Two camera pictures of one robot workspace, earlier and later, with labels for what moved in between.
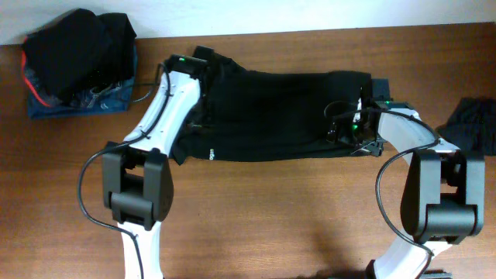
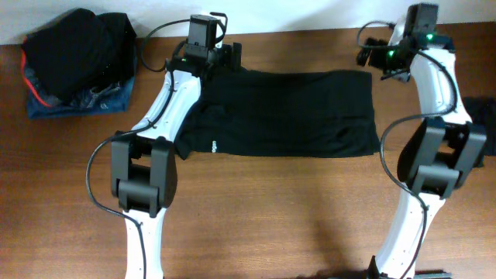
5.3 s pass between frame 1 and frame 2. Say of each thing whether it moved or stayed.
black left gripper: moved
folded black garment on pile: stayed
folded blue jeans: stayed
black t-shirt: stayed
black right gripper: moved
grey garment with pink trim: stayed
